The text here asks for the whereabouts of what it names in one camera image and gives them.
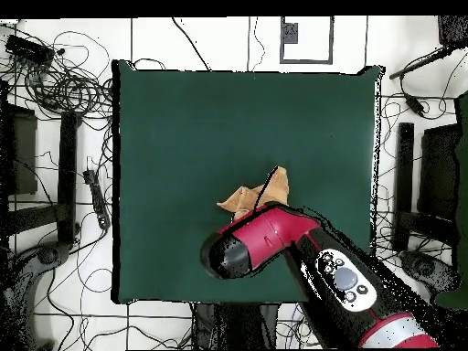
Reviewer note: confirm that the tan terry towel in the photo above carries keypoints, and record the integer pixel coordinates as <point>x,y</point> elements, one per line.
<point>278,188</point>

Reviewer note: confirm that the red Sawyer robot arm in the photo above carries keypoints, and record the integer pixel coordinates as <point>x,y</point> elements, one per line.
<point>274,234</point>

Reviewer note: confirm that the dark flat panel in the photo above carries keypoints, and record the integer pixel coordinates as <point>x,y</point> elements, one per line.
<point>22,153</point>
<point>438,172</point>

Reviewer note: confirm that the dark green table cloth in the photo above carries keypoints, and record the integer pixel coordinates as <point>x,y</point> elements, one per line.
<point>182,128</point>

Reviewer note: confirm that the black power strip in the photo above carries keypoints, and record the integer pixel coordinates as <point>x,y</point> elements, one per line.
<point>97,199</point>

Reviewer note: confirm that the black stand bar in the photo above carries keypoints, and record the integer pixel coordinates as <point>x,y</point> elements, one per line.
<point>404,182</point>
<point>67,175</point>

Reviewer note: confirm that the black power adapter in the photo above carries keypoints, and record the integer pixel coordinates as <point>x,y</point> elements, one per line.
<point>415,105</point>

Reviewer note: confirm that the grey rounded base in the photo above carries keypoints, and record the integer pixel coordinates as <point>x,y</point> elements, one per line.
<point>426,268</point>
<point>22,278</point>

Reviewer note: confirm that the black rod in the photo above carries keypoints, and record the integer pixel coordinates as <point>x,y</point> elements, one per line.
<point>420,62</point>

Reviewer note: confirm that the black electronics box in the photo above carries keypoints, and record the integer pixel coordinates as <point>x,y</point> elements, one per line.
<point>29,49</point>

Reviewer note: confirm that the black corner box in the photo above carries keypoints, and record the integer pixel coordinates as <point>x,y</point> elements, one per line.
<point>453,31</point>

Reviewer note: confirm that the grey square frame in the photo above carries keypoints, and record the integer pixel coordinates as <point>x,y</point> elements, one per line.
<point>331,40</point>

